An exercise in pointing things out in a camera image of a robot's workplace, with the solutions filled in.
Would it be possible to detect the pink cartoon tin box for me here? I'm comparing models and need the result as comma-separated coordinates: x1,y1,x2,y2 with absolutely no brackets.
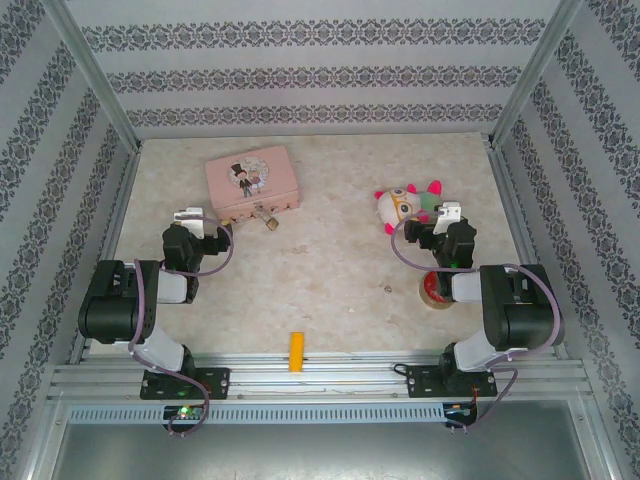
203,145,303,222

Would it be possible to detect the white pink plush toy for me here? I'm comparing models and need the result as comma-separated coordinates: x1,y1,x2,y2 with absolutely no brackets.
374,179,447,237

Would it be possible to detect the yellow rectangular block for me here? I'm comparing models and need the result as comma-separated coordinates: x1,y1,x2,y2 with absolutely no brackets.
287,330,307,374

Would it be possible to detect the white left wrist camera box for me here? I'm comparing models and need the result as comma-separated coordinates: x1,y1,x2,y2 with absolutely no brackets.
173,205,207,241

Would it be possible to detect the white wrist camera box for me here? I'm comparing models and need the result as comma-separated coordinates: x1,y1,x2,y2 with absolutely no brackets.
433,200,463,236
173,205,207,241

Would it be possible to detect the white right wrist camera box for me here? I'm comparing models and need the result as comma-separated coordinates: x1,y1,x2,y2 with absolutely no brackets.
433,200,463,236

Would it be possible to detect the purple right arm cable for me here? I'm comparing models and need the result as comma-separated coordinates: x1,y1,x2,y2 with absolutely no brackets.
390,211,565,434

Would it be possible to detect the aluminium side rail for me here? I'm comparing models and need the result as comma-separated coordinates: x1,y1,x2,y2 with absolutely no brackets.
483,138,559,359
68,148,143,364

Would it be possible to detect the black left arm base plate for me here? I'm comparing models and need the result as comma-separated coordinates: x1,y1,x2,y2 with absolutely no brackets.
139,367,232,402

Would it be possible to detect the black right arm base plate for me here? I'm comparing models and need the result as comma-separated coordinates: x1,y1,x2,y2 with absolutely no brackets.
406,364,499,400

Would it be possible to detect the aluminium front rail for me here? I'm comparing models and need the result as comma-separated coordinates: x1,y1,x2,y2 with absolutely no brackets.
47,351,597,404

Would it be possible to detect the aluminium frame post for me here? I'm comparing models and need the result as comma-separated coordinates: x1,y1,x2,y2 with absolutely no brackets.
42,0,143,151
489,0,585,147

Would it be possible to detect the grey slotted cable duct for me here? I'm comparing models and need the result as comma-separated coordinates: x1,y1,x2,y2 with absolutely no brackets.
66,403,447,423

